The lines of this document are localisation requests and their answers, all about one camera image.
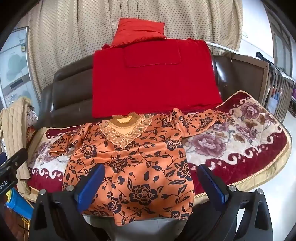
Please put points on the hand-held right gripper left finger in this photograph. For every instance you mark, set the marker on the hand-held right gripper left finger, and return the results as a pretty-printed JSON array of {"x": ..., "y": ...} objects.
[{"x": 92, "y": 183}]

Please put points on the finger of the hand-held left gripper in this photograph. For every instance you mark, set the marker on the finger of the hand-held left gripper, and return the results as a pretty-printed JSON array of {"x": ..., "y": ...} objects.
[{"x": 17, "y": 155}]

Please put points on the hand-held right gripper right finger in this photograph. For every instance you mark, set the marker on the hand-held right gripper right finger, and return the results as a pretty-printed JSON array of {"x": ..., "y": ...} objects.
[{"x": 212, "y": 187}]

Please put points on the orange floral blouse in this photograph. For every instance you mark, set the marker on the orange floral blouse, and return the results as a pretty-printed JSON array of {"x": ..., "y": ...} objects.
[{"x": 143, "y": 166}]

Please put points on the blue and yellow plastic object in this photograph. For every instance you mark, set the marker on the blue and yellow plastic object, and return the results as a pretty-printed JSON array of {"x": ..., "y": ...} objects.
[{"x": 16, "y": 204}]

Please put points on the beige quilted cloth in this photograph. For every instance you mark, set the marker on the beige quilted cloth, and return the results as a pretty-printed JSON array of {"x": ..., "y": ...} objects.
[{"x": 13, "y": 120}]

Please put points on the white patterned object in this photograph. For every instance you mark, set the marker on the white patterned object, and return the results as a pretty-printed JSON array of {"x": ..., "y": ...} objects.
[{"x": 31, "y": 117}]

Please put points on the floral plush blanket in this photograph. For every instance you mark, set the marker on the floral plush blanket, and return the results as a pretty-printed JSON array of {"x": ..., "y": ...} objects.
[{"x": 231, "y": 143}]

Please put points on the brown leather sofa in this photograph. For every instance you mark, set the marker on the brown leather sofa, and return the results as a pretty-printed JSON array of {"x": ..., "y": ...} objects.
[{"x": 69, "y": 92}]

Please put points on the white refrigerator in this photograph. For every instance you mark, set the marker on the white refrigerator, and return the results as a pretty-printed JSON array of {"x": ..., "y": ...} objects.
[{"x": 13, "y": 69}]

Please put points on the red blanket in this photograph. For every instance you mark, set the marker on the red blanket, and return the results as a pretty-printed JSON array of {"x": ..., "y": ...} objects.
[{"x": 150, "y": 81}]

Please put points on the wooden crib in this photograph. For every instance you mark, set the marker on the wooden crib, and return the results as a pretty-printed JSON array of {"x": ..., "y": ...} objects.
[{"x": 254, "y": 76}]

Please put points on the beige dotted curtain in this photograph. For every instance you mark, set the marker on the beige dotted curtain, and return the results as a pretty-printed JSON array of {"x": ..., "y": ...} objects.
[{"x": 69, "y": 30}]

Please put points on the red pillow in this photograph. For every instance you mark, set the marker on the red pillow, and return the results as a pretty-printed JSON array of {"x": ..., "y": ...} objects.
[{"x": 138, "y": 30}]

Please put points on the glass door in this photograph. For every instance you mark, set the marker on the glass door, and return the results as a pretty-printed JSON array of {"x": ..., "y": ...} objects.
[{"x": 277, "y": 37}]

